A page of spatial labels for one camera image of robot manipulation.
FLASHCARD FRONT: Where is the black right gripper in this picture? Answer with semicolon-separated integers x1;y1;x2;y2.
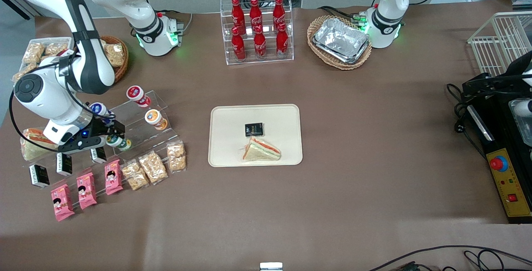
62;118;127;154

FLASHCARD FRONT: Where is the rice crisp packet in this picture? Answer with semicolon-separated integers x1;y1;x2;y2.
23;42;45;64
167;141;187;174
121;159;150;191
12;63;38;82
138;150;169;185
102;43;125;68
45;42;69;57

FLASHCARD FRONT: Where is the cream plastic tray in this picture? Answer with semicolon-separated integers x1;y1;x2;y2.
208;104;303;168

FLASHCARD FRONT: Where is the clear acrylic tiered stand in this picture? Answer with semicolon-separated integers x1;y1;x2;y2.
23;89;186;188

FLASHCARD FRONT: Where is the black machine power cable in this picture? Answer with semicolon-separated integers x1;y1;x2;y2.
447;83;489;159

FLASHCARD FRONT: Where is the wicker basket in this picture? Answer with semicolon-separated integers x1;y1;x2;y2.
99;35;129;84
307;15;373;70

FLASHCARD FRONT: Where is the blue gum bottle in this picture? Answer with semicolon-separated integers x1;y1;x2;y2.
89;102;115;124

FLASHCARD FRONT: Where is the grey arm base cable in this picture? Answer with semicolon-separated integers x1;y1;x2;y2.
156;10;194;34

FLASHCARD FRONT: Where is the red emergency stop button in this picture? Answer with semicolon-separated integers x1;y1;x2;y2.
490;155;508;172

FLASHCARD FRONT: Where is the pink snack packet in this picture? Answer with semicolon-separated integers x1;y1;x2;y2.
104;159;124;196
76;172;98;210
50;184;76;222

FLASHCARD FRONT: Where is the clear acrylic bottle rack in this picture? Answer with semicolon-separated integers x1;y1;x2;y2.
220;0;294;65

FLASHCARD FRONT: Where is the green-lid yogurt cup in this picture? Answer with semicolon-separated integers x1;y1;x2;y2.
106;135;132;152

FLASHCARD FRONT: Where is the white wire basket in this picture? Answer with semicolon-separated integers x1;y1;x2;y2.
467;11;532;76

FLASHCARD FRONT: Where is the black arm base cable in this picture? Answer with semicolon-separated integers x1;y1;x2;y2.
318;6;368;24

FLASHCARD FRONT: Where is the yellow control panel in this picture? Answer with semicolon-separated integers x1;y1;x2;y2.
486;148;532;217

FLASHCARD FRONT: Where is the clear plastic snack container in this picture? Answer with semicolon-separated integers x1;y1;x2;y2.
12;37;76;84

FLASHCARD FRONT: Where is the wrapped triangle sandwich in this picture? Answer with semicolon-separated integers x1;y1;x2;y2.
242;136;282;163
20;127;59;161

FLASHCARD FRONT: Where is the black sealing machine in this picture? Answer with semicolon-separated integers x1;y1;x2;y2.
461;74;532;224

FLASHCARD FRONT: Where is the red cola bottle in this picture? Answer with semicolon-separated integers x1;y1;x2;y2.
231;0;246;34
250;0;263;32
273;0;286;30
276;22;289;58
254;25;267;59
231;27;246;62

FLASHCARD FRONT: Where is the black floor cable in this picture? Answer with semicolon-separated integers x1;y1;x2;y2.
463;249;514;271
368;245;532;271

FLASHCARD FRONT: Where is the orange-lid yogurt cup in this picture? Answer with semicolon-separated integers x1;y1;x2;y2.
144;109;168;131

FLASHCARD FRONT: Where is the silver machine handle bar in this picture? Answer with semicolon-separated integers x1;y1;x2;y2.
467;105;495;142

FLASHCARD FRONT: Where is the red gum bottle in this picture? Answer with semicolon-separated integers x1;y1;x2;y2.
126;86;152;108

